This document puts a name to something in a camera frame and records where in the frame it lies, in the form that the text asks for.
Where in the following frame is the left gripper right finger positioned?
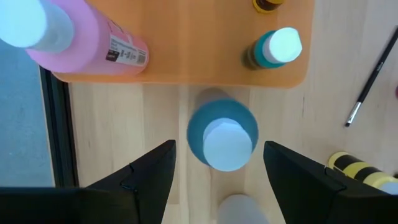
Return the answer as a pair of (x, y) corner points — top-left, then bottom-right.
(263, 141), (346, 224)

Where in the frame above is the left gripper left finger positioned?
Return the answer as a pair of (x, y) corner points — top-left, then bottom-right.
(85, 139), (177, 224)

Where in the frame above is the small sky blue paint bottle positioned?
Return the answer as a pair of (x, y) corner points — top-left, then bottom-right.
(241, 26), (303, 71)

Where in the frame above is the tall light pink paint bottle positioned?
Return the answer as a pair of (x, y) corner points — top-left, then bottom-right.
(0, 0), (150, 77)

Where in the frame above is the small yellow paint bottle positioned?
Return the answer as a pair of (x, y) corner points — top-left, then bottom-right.
(328, 151), (398, 196)
(251, 0), (285, 14)

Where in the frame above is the white cup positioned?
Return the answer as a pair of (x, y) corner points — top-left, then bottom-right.
(216, 194), (271, 224)

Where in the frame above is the black paintbrush silver ferrule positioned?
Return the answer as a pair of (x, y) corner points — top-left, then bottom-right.
(344, 26), (398, 128)

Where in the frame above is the translucent orange tray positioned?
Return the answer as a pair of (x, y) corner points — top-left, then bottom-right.
(51, 0), (315, 90)

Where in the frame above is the black aluminium table frame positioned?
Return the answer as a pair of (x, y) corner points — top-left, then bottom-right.
(39, 65), (80, 189)

